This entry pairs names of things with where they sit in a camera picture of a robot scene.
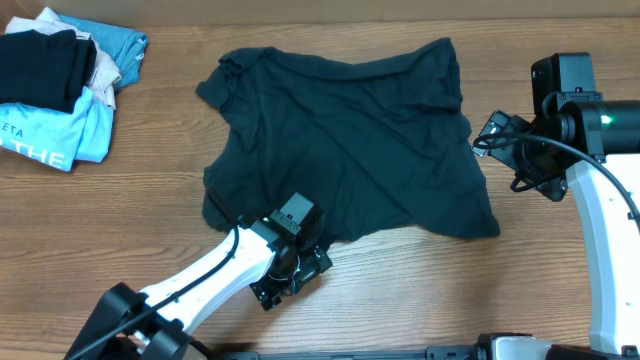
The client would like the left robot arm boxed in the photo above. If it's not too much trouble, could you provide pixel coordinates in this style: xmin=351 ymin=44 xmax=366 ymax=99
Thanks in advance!
xmin=66 ymin=193 xmax=332 ymax=359

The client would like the folded beige garment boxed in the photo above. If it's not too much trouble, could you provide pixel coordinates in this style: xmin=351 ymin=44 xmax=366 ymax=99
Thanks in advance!
xmin=5 ymin=7 xmax=121 ymax=109

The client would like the dark teal t-shirt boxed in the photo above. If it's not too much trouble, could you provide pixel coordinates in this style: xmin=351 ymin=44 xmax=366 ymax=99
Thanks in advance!
xmin=196 ymin=38 xmax=500 ymax=246

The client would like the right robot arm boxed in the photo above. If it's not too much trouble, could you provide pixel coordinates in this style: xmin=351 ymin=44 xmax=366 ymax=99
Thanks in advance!
xmin=468 ymin=52 xmax=639 ymax=360

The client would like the folded black garment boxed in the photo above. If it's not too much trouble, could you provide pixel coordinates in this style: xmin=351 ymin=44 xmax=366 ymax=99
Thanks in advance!
xmin=1 ymin=30 xmax=97 ymax=113

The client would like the light blue printed t-shirt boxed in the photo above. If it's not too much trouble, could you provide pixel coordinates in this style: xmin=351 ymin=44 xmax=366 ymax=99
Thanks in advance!
xmin=1 ymin=87 xmax=114 ymax=172

